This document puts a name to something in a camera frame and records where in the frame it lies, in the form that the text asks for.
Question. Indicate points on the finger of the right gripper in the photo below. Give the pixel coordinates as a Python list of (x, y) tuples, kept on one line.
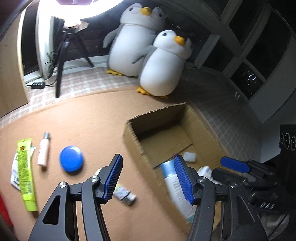
[(251, 167)]

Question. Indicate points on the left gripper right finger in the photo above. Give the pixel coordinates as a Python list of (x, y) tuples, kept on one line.
[(223, 211)]

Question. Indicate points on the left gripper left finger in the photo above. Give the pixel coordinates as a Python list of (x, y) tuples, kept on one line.
[(58, 219)]

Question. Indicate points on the white bottle blue cap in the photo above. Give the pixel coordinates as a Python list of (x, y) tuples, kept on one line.
[(175, 191)]

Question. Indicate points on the small white block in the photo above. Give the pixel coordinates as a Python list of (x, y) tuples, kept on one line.
[(189, 157)]

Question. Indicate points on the patterned tissue pack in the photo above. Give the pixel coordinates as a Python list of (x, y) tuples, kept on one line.
[(206, 171)]

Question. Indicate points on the red cloth pouch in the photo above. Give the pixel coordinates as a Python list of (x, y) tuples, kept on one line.
[(5, 214)]

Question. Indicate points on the white blue sachet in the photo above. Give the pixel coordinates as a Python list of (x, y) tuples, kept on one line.
[(14, 173)]

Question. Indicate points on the small pink bottle grey cap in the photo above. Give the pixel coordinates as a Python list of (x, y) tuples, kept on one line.
[(43, 150)]

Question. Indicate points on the blue round container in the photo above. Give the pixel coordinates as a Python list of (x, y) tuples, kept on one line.
[(71, 159)]

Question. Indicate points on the green tube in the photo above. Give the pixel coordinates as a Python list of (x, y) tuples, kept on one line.
[(25, 175)]

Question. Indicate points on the cardboard box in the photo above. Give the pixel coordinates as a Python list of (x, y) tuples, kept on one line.
[(155, 137)]

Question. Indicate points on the small penguin plush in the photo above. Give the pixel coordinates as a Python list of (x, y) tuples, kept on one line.
[(163, 63)]

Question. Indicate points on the wooden cabinet panel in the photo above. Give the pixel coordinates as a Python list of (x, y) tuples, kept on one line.
[(13, 91)]

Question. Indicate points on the black power strip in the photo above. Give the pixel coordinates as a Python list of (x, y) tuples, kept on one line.
[(38, 85)]

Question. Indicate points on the large penguin plush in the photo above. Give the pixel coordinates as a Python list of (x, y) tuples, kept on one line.
[(138, 27)]

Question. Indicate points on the black camera box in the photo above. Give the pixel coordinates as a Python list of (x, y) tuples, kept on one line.
[(287, 139)]

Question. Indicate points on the ring light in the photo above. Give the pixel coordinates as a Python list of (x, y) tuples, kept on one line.
[(74, 11)]

